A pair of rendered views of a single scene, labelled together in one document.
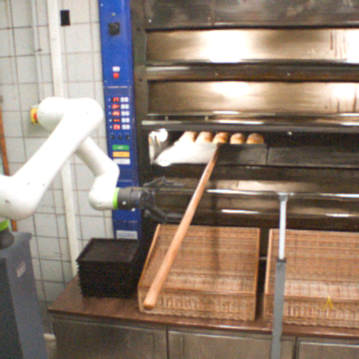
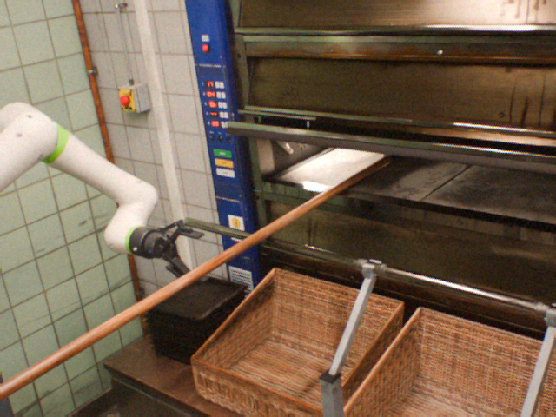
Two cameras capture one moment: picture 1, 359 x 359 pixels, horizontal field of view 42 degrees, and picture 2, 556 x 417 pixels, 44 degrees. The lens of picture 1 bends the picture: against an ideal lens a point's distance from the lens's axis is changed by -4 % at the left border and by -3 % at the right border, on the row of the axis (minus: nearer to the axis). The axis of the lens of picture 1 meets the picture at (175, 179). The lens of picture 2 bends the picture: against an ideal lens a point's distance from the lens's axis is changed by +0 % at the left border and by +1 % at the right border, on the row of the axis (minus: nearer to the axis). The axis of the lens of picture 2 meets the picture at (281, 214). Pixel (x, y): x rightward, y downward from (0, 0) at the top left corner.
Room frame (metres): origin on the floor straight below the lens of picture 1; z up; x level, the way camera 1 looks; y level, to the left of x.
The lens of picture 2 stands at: (0.48, -1.09, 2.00)
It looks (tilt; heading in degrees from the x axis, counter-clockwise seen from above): 22 degrees down; 30
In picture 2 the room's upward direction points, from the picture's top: 7 degrees counter-clockwise
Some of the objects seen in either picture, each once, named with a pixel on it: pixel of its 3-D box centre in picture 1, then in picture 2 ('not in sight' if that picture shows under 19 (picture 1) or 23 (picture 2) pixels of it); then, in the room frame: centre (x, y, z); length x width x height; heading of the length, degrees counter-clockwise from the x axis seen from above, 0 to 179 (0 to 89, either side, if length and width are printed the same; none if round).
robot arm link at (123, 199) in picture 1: (127, 199); (148, 241); (1.93, 0.21, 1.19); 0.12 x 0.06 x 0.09; 169
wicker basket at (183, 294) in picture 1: (202, 268); (298, 349); (2.19, -0.12, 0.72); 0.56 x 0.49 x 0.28; 79
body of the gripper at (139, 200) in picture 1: (143, 199); (163, 247); (1.92, 0.14, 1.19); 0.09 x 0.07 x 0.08; 79
